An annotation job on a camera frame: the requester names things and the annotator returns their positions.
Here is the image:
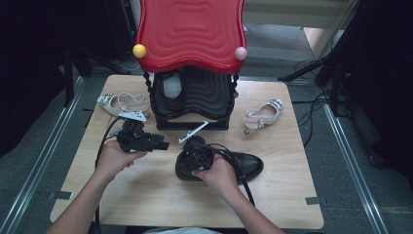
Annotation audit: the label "yellow ball knob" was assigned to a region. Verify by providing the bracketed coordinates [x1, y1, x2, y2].
[131, 43, 147, 59]

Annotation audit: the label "metal floor rail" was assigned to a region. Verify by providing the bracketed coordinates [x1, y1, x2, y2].
[0, 76, 85, 234]
[323, 103, 391, 234]

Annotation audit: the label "black leather shoe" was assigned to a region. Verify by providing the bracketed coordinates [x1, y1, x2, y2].
[159, 70, 187, 109]
[174, 142, 265, 183]

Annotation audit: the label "black floor cables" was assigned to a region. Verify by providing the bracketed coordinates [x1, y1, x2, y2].
[291, 58, 334, 147]

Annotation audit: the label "black tripod stand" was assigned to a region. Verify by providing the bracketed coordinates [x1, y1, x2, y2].
[277, 0, 361, 116]

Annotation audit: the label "person's white shirt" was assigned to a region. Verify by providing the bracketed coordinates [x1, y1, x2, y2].
[144, 226, 226, 234]

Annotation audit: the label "pink ball knob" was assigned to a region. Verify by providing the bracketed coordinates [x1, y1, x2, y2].
[234, 47, 248, 61]

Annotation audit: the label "person's left hand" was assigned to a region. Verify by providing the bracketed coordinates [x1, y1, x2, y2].
[94, 139, 149, 183]

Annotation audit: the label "person's right hand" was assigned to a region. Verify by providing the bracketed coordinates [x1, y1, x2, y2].
[191, 153, 242, 200]

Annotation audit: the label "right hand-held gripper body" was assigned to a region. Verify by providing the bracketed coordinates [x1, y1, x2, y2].
[177, 120, 218, 174]

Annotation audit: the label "red and black shoe rack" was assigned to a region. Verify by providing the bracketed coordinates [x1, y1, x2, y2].
[134, 0, 247, 132]

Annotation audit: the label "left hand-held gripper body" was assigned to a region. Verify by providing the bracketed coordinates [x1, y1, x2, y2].
[115, 111, 155, 154]

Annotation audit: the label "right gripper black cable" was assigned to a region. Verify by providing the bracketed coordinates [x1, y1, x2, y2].
[207, 142, 256, 208]

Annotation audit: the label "beige strap sandal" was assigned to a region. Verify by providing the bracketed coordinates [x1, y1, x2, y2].
[96, 93, 152, 119]
[243, 98, 285, 135]

